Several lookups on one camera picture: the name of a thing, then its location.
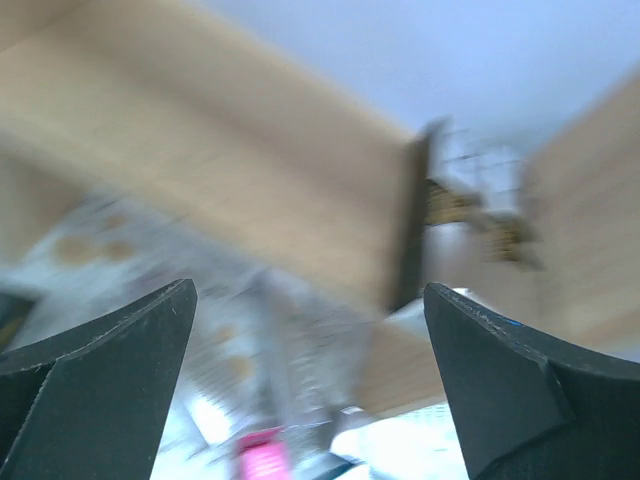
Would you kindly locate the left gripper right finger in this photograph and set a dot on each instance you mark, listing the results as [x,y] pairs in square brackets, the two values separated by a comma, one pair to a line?
[528,405]

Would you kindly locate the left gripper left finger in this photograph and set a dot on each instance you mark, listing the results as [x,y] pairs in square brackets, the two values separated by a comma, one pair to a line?
[92,401]

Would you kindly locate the silver black gold toothpaste box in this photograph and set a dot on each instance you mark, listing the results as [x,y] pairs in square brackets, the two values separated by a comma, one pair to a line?
[508,236]

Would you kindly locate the wooden two-tier shelf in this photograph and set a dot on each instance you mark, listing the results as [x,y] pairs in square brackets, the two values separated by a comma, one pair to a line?
[167,103]

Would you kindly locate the silver Protect toothpaste box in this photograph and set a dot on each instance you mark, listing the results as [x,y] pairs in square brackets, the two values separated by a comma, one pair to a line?
[421,444]

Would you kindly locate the floral table mat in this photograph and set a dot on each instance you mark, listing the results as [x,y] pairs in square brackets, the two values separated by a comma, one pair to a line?
[105,255]

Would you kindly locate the pink toothpaste box centre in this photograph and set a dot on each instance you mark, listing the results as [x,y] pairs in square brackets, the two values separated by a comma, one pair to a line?
[262,455]

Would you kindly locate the silver toothpaste box slanted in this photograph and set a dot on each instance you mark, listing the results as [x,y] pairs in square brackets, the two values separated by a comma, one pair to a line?
[293,366]

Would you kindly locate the black wire dish rack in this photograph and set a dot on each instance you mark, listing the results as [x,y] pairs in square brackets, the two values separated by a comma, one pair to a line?
[482,167]

